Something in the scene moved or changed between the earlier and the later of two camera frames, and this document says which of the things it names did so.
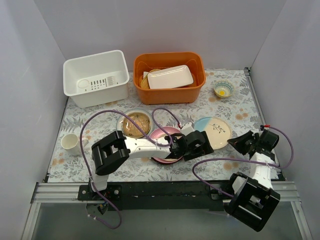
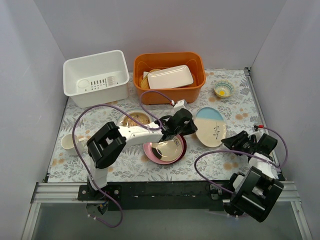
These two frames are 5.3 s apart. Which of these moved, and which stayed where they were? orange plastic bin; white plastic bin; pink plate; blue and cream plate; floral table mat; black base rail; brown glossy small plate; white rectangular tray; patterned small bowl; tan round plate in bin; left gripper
Moved: pink plate; left gripper; brown glossy small plate; blue and cream plate
Stayed: white rectangular tray; patterned small bowl; black base rail; floral table mat; tan round plate in bin; white plastic bin; orange plastic bin
